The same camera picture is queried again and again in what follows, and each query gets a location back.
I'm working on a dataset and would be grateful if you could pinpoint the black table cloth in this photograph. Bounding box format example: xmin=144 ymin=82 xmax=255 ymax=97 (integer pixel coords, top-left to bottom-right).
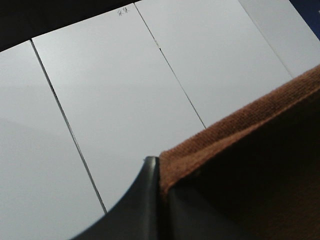
xmin=0 ymin=0 xmax=146 ymax=54

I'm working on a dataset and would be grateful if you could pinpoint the brown towel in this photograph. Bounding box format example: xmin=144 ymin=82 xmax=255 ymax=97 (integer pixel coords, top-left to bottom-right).
xmin=159 ymin=66 xmax=320 ymax=240

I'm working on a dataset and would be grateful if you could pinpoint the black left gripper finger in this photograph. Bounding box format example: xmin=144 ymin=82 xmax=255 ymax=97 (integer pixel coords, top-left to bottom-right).
xmin=73 ymin=156 xmax=160 ymax=240

